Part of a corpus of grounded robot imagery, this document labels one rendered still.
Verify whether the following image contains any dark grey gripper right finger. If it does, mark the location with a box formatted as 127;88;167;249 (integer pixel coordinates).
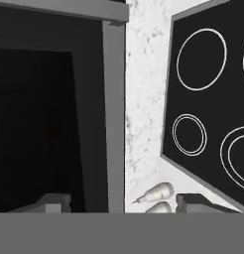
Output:
176;193;241;214

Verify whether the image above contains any grey microwave oven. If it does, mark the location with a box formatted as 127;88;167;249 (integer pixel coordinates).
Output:
0;0;130;214

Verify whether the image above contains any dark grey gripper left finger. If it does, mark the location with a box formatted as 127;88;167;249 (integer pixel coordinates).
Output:
10;193;72;214

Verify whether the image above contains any black hob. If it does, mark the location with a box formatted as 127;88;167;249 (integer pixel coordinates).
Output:
159;0;244;213

